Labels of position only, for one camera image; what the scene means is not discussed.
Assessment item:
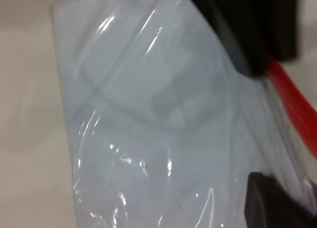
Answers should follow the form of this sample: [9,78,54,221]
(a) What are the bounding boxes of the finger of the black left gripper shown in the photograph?
[184,0,270,78]
[252,0,298,62]

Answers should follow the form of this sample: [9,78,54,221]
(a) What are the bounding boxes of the white paper stack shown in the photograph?
[52,0,317,228]

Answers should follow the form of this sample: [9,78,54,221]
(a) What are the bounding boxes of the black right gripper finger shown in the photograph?
[243,171,317,228]

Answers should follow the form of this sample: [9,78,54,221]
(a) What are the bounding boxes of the clear plastic red-zip bag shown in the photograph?
[51,0,317,228]

